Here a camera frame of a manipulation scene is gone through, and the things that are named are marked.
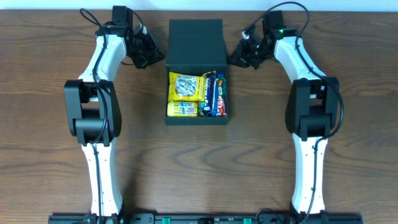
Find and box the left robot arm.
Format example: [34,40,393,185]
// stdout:
[64,6,165,218]

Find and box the yellow M&M's candy tube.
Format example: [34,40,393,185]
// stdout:
[167,101,198,117]

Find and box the dark green gift box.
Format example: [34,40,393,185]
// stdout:
[165,19,229,125]

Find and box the yellow Hacks candy bag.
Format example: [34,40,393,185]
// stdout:
[168,72,205,102]

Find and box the blue Oreo cookie pack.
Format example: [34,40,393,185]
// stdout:
[211,73,226,117]

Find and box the Haribo gummy worms bag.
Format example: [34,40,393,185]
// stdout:
[198,102,210,117]

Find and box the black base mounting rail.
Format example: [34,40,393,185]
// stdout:
[47,212,364,224]

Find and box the red green KitKat bar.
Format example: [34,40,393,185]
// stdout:
[216,78,228,117]

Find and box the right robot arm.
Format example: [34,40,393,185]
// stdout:
[228,9,344,218]

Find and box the purple Dairy Milk bar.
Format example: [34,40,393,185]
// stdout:
[204,71,216,116]

